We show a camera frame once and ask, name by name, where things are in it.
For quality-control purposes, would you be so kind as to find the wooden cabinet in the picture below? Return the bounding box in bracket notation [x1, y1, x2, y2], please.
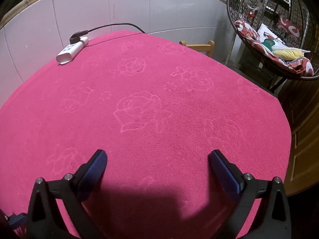
[277, 80, 319, 197]

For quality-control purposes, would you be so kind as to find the black plug with cable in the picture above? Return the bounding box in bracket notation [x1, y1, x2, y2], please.
[69, 23, 146, 44]

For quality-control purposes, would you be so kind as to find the white power strip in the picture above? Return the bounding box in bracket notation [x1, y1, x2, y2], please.
[56, 37, 89, 66]

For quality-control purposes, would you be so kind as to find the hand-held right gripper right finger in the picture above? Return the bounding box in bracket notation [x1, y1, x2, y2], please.
[208, 149, 292, 239]

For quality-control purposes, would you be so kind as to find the pink flower-embossed tablecloth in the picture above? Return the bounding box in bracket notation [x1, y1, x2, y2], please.
[0, 30, 292, 239]

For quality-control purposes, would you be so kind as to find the bamboo pole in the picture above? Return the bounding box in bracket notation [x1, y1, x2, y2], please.
[0, 0, 227, 28]

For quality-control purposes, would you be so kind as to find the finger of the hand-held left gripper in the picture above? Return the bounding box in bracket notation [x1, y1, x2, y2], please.
[4, 213, 27, 231]

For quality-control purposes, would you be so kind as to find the wooden chair back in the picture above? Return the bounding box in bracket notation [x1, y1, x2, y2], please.
[179, 40, 215, 58]

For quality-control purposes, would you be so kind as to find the hanging wicker chair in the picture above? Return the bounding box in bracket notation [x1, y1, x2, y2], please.
[226, 0, 319, 92]

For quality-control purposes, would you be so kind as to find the red patterned pillow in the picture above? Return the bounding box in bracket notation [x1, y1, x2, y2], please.
[277, 15, 302, 41]

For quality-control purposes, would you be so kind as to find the white printed pillow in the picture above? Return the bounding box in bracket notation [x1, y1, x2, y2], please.
[258, 24, 283, 49]

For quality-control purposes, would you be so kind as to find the yellow plush toy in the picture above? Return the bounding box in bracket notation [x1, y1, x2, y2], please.
[272, 48, 311, 61]

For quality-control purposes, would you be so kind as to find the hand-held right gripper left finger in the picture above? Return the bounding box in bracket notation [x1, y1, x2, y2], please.
[26, 149, 108, 239]

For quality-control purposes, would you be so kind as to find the red patterned seat cushion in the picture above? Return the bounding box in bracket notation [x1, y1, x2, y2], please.
[234, 19, 315, 76]

